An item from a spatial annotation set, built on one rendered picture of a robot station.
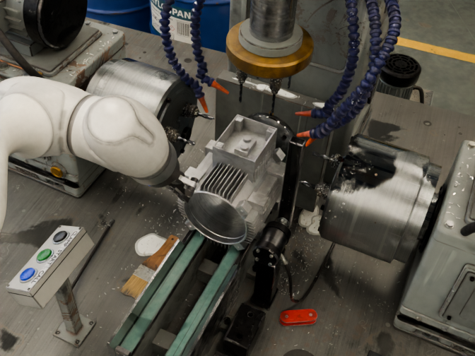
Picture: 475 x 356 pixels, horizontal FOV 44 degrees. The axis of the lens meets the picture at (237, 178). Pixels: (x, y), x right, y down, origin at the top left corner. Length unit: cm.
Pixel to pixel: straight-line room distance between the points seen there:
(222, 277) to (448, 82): 251
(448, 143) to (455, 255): 75
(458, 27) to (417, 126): 223
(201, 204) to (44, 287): 41
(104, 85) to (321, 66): 52
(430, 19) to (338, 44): 275
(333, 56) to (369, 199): 39
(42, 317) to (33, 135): 63
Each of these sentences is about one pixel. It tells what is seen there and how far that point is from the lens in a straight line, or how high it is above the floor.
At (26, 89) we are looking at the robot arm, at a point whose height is 145.
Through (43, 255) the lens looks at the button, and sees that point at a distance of 121.
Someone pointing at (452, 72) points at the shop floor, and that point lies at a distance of 370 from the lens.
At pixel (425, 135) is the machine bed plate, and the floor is 80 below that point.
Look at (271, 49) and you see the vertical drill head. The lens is 119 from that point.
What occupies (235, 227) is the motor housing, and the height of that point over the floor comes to 95.
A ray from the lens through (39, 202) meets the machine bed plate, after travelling 167.
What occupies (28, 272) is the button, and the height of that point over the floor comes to 107.
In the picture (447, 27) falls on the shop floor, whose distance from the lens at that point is 411.
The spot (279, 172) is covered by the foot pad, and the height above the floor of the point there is 107.
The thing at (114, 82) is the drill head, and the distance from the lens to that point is 142.
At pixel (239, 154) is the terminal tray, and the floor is 112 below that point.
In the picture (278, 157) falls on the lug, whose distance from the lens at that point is 134.
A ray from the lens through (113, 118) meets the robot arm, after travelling 85.
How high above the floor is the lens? 202
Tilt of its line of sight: 47 degrees down
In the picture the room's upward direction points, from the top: 4 degrees clockwise
